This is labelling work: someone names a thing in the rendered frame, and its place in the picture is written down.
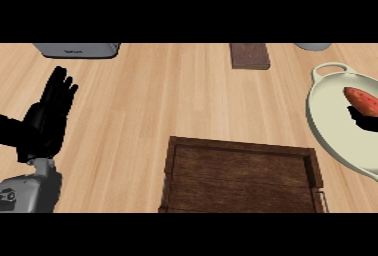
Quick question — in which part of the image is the grey appliance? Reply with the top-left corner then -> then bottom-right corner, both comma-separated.
30,43 -> 122,60

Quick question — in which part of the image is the orange sweet potato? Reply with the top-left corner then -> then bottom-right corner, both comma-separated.
342,86 -> 378,118

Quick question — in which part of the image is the dark wooden tray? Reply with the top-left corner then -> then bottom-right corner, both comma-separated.
156,135 -> 330,214

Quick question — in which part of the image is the brown wooden block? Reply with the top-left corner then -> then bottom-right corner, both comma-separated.
228,43 -> 271,71

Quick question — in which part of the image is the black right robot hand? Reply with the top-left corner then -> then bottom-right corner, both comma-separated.
345,105 -> 378,133

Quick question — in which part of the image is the cream oval pot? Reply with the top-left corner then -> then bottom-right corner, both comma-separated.
305,62 -> 378,182

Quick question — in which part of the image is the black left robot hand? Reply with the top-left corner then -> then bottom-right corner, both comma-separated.
0,65 -> 79,164

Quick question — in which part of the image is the grey round container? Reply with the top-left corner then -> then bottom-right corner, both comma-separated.
293,43 -> 333,52

